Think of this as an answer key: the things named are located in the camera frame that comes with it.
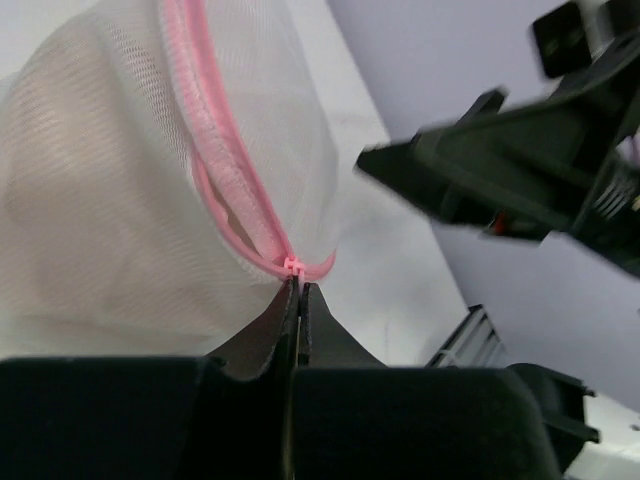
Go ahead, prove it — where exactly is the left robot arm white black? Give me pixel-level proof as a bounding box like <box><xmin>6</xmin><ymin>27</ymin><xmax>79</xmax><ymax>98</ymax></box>
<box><xmin>1</xmin><ymin>280</ymin><xmax>639</xmax><ymax>479</ymax></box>

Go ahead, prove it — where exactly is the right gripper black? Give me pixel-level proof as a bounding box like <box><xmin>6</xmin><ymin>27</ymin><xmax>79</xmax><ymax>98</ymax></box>
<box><xmin>356</xmin><ymin>90</ymin><xmax>639</xmax><ymax>278</ymax></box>

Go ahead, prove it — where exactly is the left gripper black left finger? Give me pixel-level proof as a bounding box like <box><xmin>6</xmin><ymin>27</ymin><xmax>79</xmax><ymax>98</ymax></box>
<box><xmin>1</xmin><ymin>280</ymin><xmax>299</xmax><ymax>479</ymax></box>

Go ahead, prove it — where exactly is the aluminium front rail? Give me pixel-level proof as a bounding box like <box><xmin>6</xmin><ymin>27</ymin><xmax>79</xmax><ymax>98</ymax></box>
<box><xmin>427</xmin><ymin>304</ymin><xmax>508</xmax><ymax>368</ymax></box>

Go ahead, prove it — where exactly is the white mesh laundry bag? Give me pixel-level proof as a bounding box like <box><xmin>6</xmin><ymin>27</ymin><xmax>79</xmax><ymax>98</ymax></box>
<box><xmin>1</xmin><ymin>1</ymin><xmax>338</xmax><ymax>356</ymax></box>

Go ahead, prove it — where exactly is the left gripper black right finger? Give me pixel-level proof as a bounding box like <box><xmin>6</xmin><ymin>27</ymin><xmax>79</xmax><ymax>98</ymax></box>
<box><xmin>287</xmin><ymin>282</ymin><xmax>561</xmax><ymax>480</ymax></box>

